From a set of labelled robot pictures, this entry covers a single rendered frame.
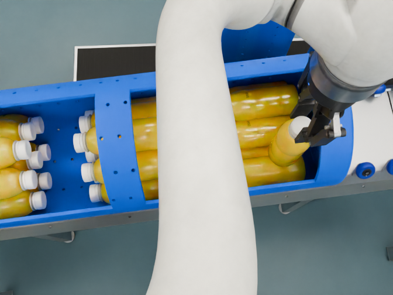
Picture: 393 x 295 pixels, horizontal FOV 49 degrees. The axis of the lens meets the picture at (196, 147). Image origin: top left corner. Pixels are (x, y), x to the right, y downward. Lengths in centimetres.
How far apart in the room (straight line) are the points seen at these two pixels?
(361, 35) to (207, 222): 25
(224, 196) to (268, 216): 176
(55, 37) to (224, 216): 217
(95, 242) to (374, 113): 133
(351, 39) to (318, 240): 167
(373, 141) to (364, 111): 8
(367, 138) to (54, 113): 77
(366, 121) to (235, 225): 96
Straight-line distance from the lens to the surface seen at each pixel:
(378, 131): 120
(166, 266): 25
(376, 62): 45
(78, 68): 210
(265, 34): 123
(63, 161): 110
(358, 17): 42
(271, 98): 93
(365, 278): 212
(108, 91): 84
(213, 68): 32
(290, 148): 82
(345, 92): 53
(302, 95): 72
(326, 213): 208
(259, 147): 100
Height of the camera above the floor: 198
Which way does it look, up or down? 75 degrees down
